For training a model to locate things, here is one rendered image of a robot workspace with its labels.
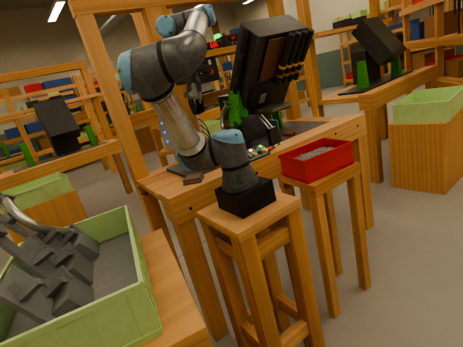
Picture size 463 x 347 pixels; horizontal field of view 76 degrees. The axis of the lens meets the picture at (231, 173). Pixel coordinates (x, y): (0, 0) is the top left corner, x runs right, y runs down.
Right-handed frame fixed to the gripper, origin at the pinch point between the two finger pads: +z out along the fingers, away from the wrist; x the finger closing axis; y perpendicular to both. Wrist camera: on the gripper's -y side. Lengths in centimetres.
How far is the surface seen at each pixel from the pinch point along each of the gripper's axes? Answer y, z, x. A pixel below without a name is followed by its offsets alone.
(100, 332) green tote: 67, 41, 55
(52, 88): 13, -72, -718
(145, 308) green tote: 57, 40, 56
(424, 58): -396, 35, -99
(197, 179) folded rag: 7.7, 37.3, -9.4
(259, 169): -27, 45, -5
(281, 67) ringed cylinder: -60, -4, -9
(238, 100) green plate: -38.8, 8.2, -28.4
